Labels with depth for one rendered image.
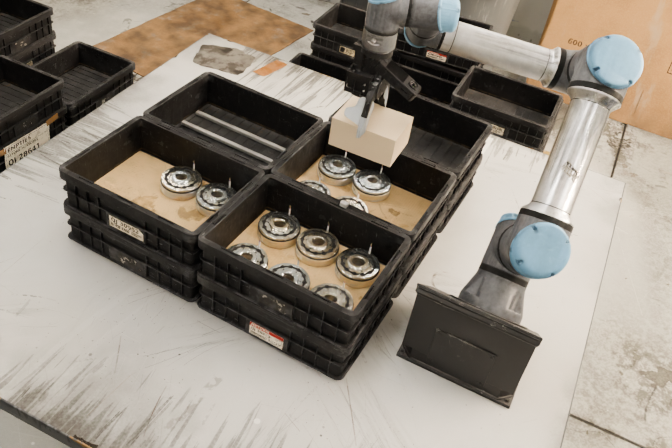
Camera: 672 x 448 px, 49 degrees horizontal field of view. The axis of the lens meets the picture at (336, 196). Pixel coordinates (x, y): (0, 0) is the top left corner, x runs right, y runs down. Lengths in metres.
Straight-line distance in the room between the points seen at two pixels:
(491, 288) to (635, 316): 1.58
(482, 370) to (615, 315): 1.53
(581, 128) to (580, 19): 2.76
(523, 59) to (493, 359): 0.67
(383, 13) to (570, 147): 0.48
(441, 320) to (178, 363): 0.59
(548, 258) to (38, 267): 1.19
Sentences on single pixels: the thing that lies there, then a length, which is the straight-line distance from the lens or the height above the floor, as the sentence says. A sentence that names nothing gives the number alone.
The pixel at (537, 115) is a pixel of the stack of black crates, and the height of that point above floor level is 0.49.
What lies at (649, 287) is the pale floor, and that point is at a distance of 3.37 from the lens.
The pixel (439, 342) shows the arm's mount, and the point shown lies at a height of 0.80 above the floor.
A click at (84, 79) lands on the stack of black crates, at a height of 0.38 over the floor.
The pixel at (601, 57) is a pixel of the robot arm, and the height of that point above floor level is 1.40.
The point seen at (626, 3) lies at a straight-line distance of 4.33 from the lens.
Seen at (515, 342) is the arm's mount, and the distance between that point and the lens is 1.61.
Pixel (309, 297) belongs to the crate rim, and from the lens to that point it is 1.54.
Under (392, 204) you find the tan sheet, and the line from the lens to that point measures 1.95.
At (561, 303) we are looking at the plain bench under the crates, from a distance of 2.04.
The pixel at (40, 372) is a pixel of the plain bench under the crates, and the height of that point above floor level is 0.70.
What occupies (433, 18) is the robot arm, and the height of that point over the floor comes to 1.40.
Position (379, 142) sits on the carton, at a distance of 1.69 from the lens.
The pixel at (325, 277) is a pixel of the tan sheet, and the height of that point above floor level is 0.83.
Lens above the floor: 2.05
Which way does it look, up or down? 39 degrees down
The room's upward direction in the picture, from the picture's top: 10 degrees clockwise
